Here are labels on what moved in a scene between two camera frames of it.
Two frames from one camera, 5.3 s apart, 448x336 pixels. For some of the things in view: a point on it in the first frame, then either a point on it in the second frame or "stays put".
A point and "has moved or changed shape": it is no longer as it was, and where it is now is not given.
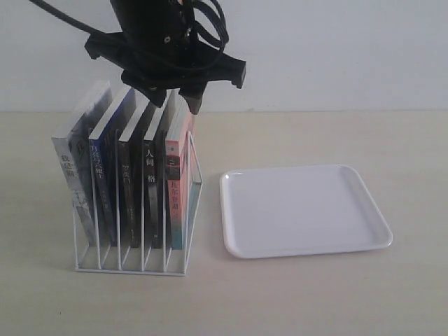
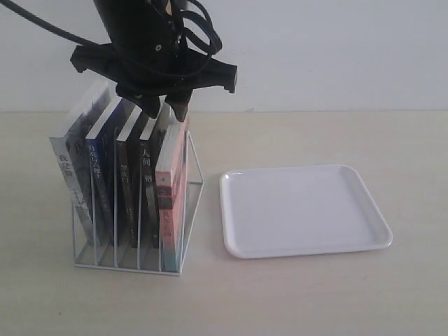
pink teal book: x=179 y=122 has moved or changed shape
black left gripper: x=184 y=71 to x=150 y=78
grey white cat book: x=72 y=143 stays put
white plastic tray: x=297 y=211 stays put
